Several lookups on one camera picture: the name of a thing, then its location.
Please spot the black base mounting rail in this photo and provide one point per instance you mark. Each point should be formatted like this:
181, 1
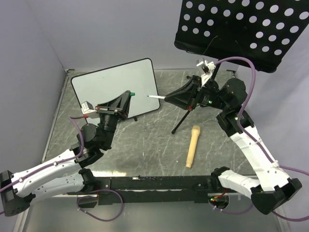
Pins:
152, 189

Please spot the white marker pen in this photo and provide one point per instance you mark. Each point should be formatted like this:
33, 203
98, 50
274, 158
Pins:
156, 97

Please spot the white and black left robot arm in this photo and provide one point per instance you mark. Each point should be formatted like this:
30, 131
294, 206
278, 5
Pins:
67, 172

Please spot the black perforated music stand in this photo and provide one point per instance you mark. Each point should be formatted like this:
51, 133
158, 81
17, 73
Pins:
251, 33

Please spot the white whiteboard with black frame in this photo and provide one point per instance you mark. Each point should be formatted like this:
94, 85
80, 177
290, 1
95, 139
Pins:
107, 84

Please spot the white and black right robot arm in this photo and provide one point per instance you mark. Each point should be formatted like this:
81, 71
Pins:
273, 186

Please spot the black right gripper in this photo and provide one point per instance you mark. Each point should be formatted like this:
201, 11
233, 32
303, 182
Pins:
182, 97

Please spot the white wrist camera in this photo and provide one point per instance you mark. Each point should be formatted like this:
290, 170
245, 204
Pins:
206, 68
88, 110

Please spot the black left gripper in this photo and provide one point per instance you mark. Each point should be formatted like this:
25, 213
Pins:
118, 108

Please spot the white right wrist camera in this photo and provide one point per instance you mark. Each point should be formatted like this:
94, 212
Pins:
206, 68

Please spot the beige microphone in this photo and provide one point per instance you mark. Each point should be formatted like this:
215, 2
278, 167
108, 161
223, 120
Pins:
195, 132

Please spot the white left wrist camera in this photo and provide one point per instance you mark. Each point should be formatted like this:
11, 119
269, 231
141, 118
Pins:
88, 110

